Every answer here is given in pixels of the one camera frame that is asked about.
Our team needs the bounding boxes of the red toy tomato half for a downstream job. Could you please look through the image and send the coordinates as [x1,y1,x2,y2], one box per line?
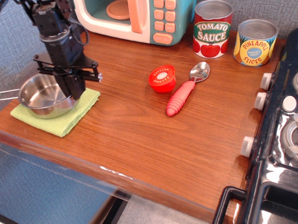
[148,64,176,93]

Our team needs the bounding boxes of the teal toy microwave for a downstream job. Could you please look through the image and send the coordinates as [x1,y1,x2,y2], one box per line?
[73,0,197,46]

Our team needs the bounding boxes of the black toy stove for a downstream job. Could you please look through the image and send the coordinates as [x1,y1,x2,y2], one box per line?
[200,26,298,224]

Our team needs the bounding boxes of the spoon with pink handle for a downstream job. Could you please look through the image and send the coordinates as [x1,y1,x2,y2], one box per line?
[166,62,210,116]

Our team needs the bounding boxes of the pineapple slices can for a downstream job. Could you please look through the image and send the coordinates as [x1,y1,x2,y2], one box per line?
[233,19,279,67]

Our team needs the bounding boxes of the tomato sauce can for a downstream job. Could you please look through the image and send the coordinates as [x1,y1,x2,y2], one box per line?
[193,0,233,59]

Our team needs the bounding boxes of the small stainless steel pot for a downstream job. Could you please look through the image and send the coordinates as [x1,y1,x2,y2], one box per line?
[0,74,79,119]

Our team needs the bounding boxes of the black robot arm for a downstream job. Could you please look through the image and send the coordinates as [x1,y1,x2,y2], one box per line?
[0,0,102,100]

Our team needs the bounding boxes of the white stove knob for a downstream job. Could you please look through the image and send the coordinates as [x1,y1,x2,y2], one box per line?
[241,136,255,157]
[254,92,267,111]
[260,73,273,91]

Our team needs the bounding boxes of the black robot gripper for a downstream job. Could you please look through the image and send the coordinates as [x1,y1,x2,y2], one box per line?
[33,28,102,100]

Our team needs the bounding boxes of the green folded cloth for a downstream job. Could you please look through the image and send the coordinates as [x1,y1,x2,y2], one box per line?
[10,88,101,138]

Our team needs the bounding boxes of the white round stove button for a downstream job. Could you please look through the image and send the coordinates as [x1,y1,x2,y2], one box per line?
[282,96,297,112]

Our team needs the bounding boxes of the black oven door handle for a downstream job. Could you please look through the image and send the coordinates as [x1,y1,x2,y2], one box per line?
[212,186,247,224]

